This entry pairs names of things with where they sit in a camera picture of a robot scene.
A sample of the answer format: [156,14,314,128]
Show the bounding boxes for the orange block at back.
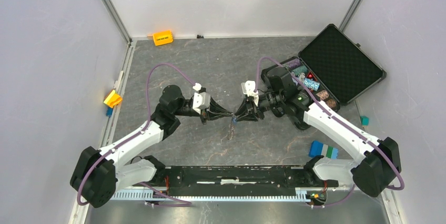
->
[152,30,174,46]

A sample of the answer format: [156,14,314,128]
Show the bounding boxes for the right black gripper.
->
[235,91,284,123]

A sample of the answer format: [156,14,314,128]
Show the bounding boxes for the small blue block left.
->
[106,107,114,117]

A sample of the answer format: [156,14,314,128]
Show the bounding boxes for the teal cube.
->
[360,116,369,126]

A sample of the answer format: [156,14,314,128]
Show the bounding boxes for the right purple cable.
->
[255,57,406,209]

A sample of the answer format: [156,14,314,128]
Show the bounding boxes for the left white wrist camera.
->
[192,83,211,114]

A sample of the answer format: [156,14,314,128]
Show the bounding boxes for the orange block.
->
[103,89,123,108]
[152,30,174,46]

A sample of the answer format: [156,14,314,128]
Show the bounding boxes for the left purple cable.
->
[76,63,198,208]

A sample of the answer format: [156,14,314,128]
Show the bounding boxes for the black poker chip case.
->
[282,24,387,110]

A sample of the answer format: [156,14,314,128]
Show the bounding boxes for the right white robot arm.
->
[236,67,404,197]

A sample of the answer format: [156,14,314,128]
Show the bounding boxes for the orange block at left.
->
[103,89,123,108]

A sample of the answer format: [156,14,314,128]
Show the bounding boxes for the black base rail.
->
[148,165,339,197]

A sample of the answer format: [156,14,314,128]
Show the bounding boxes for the purple cable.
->
[255,57,406,209]
[76,63,198,208]

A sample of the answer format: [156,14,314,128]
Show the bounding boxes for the white toothed cable rail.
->
[111,187,324,203]

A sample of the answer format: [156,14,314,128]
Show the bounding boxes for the blue green toy bricks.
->
[308,140,339,159]

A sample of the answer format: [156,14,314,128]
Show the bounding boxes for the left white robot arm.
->
[69,85,233,208]

